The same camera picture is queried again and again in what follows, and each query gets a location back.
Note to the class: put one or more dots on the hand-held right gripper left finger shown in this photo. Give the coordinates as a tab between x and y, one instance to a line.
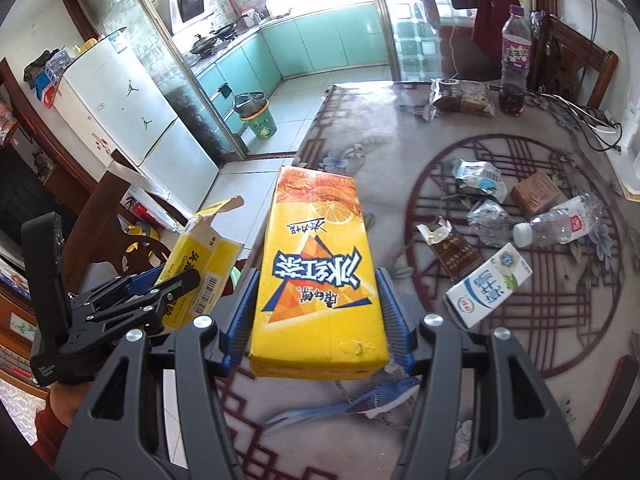
241	315

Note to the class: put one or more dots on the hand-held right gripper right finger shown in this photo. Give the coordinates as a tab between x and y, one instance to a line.
395	320

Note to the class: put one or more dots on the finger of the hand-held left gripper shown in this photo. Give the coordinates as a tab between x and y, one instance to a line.
175	287
145	280

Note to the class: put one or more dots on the yellow cardboard box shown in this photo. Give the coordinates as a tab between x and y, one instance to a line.
210	260

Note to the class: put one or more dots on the yellow iced tea carton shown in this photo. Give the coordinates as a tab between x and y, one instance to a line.
310	260

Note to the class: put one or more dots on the white blue wrapper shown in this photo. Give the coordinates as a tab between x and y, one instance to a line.
480	179

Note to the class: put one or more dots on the brown cigarette box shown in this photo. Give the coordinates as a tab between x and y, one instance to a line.
536	195

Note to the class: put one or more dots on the person's left forearm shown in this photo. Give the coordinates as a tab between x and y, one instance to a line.
55	425

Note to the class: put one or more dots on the red fire extinguisher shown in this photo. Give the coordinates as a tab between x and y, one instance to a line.
147	220

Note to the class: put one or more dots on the dark open cigarette pack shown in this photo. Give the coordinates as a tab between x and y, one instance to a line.
450	252

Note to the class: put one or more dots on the carved wooden chair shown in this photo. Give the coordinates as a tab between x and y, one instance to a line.
100	205

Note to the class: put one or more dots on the white green milk carton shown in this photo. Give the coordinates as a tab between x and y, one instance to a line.
487	287

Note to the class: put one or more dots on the crushed clear plastic bottle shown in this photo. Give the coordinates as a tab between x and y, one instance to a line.
490	222

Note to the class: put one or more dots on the floral printed tablecloth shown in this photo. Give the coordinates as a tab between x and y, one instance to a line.
380	170

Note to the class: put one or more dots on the white refrigerator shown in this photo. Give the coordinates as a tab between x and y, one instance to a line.
130	110

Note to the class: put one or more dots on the green bin with black bag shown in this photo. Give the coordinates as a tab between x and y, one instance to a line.
259	120

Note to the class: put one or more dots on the clear water bottle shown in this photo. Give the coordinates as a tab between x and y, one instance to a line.
560	222

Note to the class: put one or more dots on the blue red box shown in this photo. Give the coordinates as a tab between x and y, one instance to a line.
47	91

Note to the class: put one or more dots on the dark green bag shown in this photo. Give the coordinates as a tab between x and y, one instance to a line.
39	66

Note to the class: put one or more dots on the brown snack packet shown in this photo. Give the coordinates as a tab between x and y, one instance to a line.
462	99

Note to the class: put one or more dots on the black wok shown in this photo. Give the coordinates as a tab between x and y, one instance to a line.
204	45

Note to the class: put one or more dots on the steel range hood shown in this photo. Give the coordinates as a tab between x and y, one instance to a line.
192	5

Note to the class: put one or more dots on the white desk lamp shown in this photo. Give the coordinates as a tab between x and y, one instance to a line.
631	170

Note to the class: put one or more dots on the stack of clear storage boxes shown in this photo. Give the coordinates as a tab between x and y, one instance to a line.
417	40

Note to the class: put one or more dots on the teal kitchen cabinets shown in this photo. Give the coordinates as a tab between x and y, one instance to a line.
320	40

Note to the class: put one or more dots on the purple label drink bottle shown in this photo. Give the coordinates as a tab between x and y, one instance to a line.
515	60

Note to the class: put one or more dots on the dark wooden chair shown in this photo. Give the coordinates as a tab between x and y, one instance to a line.
575	55

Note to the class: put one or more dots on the dark red hanging garment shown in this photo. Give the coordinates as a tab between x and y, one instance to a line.
495	5

